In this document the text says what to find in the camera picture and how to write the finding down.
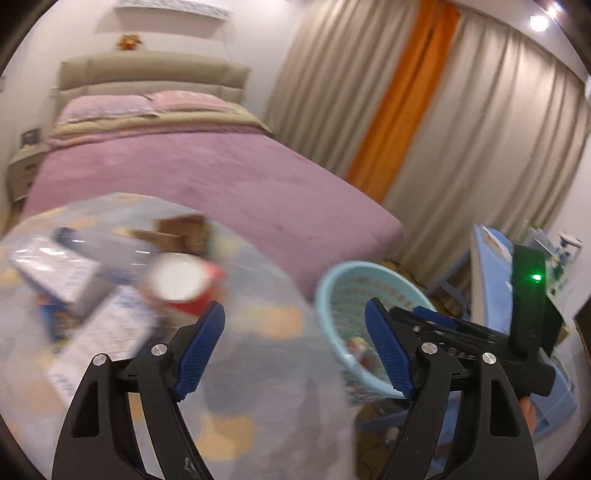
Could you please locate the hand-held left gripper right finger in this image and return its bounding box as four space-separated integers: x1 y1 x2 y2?
365 298 540 480

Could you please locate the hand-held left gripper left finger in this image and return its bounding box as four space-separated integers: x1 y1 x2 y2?
52 301 226 480

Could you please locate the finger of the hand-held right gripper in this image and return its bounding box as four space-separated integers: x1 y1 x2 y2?
412 306 511 347
389 307 509 365

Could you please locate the orange snack packet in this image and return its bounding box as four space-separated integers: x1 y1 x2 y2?
346 337 370 365

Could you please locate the light blue plastic basket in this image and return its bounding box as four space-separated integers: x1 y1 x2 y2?
315 261 439 398

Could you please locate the red cup with white lid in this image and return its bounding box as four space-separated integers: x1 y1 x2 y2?
141 253 227 317

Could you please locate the white printed paper box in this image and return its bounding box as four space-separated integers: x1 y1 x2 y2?
46 286 160 407

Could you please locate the brown cardboard box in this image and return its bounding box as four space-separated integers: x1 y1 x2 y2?
131 215 215 257

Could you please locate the clear plastic bottle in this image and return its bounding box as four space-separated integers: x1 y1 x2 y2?
51 227 158 278

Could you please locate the blue printed box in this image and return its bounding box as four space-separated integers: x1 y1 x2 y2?
37 295 70 342

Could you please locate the clear plastic bag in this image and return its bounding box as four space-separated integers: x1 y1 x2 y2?
9 237 100 301

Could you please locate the blue plastic chair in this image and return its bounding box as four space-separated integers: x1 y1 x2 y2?
431 224 578 435

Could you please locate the scale-print tablecloth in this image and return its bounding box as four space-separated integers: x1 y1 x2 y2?
0 191 356 480

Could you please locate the white and blue vase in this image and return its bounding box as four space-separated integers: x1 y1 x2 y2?
556 233 583 278

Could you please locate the beige curtain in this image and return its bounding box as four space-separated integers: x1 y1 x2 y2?
383 9 589 282
265 0 423 176

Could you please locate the pink bed blanket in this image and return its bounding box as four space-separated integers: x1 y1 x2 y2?
23 129 407 298

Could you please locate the orange curtain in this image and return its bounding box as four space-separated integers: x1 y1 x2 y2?
346 0 462 201

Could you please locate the olive folded quilt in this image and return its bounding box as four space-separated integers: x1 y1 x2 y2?
48 104 275 139

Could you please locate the pink pillow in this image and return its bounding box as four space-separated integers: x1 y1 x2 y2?
145 90 232 112

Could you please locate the beige nightstand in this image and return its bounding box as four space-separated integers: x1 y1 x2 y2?
7 143 49 201

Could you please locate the lilac pillow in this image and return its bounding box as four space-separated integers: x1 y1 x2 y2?
58 95 158 123

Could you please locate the beige bed headboard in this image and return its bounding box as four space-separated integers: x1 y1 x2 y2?
58 52 250 104

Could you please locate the white wall shelf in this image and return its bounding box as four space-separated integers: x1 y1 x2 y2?
115 0 232 19

